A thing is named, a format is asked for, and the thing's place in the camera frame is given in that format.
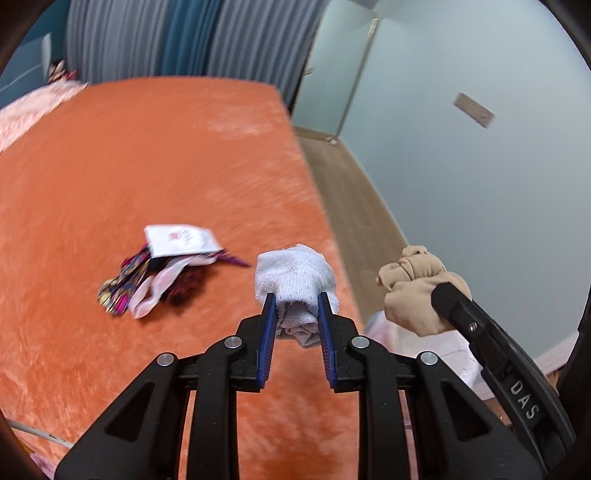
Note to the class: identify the white sock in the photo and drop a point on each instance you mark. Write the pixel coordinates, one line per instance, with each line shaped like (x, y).
(295, 277)

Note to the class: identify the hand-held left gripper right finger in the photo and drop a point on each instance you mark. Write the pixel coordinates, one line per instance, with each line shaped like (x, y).
(327, 341)

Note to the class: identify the white bin with plastic bag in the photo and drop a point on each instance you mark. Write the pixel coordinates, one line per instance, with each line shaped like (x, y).
(455, 357)

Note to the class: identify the beige stocking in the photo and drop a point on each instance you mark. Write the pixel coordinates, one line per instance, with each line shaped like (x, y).
(411, 295)

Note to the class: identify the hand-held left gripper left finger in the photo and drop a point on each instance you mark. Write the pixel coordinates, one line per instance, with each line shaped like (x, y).
(268, 341)

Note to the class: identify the white cloth strip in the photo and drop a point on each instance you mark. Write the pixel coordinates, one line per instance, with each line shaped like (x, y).
(156, 282)

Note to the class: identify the standing floor mirror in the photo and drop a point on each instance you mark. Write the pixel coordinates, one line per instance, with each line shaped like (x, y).
(332, 64)

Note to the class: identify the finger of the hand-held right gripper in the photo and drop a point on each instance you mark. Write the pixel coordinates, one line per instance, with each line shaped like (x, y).
(461, 316)

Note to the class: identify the colourful patterned cloth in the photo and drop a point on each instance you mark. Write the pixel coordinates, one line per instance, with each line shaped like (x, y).
(123, 282)

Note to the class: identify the blue padded headboard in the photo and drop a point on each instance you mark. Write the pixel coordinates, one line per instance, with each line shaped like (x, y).
(27, 76)

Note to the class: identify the dark red scrunchie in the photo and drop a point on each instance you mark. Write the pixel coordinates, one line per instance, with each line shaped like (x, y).
(185, 287)

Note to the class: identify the small doll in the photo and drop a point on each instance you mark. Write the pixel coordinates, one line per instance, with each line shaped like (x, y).
(60, 71)

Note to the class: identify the pink floral quilt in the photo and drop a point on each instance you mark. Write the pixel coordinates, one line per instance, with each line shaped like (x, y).
(32, 108)

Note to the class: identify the brown wall socket panel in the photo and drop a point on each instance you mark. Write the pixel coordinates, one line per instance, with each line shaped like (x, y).
(473, 110)

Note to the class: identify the teal curtain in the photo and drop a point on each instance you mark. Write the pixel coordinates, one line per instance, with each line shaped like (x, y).
(191, 37)

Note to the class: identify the grey curtain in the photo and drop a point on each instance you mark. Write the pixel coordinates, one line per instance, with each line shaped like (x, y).
(263, 41)
(115, 39)

